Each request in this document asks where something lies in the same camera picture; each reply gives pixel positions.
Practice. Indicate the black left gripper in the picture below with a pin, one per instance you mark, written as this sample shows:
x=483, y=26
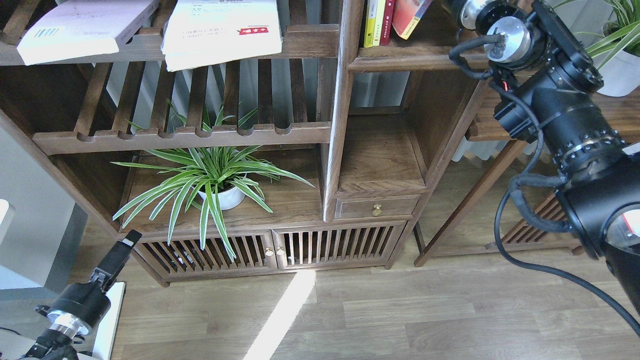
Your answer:
x=80, y=307

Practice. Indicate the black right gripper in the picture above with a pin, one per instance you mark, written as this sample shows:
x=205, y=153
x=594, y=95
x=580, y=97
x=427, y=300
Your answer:
x=463, y=12

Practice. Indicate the red book with globe cover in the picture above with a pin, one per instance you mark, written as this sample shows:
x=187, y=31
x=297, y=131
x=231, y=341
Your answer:
x=407, y=14

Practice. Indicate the white book with barcode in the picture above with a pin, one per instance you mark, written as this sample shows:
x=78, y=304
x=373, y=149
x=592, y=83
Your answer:
x=80, y=28

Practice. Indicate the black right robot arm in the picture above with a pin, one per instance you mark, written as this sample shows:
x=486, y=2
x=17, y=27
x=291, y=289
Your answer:
x=545, y=80

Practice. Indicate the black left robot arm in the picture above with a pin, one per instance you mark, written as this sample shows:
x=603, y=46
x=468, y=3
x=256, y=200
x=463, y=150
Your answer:
x=49, y=345

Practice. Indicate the white plant pot on shelf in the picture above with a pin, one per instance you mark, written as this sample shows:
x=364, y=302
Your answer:
x=228, y=198

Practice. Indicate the spider plant on shelf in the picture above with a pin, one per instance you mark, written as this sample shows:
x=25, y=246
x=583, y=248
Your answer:
x=198, y=178

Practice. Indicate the dark wooden side shelf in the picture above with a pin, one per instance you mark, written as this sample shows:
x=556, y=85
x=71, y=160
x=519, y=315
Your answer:
x=478, y=175

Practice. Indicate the white table leg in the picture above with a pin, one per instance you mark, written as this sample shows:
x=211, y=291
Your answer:
x=105, y=335

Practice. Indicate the dark red book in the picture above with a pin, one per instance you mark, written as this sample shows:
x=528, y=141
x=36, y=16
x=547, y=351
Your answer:
x=387, y=22

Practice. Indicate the light yellow book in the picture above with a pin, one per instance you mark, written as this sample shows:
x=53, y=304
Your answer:
x=380, y=8

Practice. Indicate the spider plant at right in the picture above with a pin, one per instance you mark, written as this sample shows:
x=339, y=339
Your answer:
x=587, y=18

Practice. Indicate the white plant pot at right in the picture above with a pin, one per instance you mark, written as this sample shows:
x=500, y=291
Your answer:
x=622, y=72

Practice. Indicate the dark wooden bookshelf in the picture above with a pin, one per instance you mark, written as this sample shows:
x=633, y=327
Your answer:
x=365, y=126

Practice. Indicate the brass drawer knob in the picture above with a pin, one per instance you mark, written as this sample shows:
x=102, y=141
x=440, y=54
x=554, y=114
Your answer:
x=377, y=210

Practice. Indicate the white book red label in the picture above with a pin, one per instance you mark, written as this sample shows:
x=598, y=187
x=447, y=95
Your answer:
x=208, y=32

